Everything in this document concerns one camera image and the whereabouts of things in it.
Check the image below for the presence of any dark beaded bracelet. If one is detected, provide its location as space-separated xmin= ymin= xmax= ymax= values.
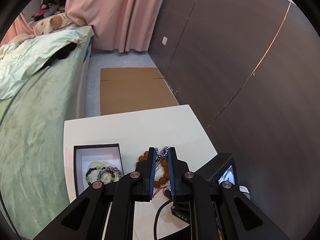
xmin=85 ymin=164 xmax=124 ymax=186

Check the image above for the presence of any white wall socket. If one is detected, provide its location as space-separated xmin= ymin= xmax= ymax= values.
xmin=162 ymin=36 xmax=168 ymax=46

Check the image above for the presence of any red string bracelet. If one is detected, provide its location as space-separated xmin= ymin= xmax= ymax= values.
xmin=151 ymin=186 xmax=173 ymax=199

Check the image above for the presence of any black cable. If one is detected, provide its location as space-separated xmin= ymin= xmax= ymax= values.
xmin=152 ymin=199 xmax=175 ymax=240

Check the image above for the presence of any brown wooden bead bracelet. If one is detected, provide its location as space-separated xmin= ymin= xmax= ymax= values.
xmin=135 ymin=149 xmax=173 ymax=187

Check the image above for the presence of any light green duvet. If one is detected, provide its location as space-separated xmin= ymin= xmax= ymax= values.
xmin=1 ymin=30 xmax=87 ymax=100

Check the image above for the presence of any green bed sheet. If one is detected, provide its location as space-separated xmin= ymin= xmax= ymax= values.
xmin=1 ymin=25 xmax=94 ymax=238

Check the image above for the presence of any black jewelry box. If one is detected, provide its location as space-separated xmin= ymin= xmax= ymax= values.
xmin=73 ymin=144 xmax=124 ymax=196

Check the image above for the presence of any flat brown cardboard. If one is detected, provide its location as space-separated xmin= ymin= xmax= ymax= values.
xmin=100 ymin=67 xmax=179 ymax=115

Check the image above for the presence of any patterned pillow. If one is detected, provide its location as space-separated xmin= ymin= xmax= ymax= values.
xmin=33 ymin=12 xmax=73 ymax=35

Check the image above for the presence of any pink curtain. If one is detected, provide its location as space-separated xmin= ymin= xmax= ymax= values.
xmin=66 ymin=0 xmax=163 ymax=53
xmin=1 ymin=12 xmax=35 ymax=46

